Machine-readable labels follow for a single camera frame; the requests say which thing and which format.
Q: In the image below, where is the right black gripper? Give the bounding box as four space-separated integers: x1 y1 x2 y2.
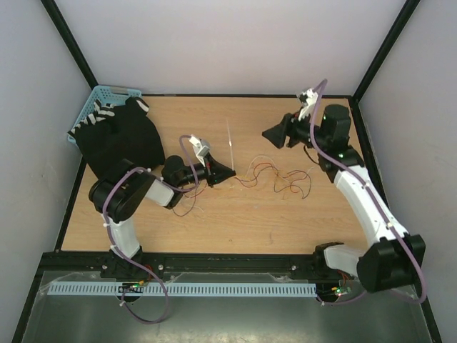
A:
261 106 328 151

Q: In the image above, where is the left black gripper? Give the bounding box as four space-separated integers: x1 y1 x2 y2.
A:
177 152 236 187

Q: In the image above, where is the white zip tie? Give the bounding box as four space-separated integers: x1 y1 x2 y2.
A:
226 118 235 171

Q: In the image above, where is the dark brown wire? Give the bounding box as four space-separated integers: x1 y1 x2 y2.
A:
173 167 317 217

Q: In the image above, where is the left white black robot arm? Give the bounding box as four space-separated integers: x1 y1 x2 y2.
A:
89 154 236 277

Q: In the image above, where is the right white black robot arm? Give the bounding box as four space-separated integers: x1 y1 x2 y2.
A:
262 104 426 293

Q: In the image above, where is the blue plastic basket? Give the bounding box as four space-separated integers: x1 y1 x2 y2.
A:
74 85 142 127

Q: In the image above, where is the black white striped cloth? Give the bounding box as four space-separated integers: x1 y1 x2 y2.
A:
68 97 150 138

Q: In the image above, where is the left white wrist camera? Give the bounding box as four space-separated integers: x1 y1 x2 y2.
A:
189 135 211 166

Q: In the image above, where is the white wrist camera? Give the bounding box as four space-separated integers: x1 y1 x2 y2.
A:
297 88 318 121
189 135 211 166

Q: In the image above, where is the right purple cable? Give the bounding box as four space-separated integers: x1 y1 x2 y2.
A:
308 79 428 307

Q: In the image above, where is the purple cable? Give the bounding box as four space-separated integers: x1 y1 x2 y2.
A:
102 134 201 324
308 79 428 307

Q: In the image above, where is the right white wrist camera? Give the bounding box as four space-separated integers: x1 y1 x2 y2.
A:
297 88 318 121

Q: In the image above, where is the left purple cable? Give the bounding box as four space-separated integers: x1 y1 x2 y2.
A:
102 134 201 324

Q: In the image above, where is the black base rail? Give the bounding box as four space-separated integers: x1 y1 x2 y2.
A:
38 251 343 283

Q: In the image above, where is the light blue slotted cable duct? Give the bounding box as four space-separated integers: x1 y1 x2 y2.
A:
47 282 316 298

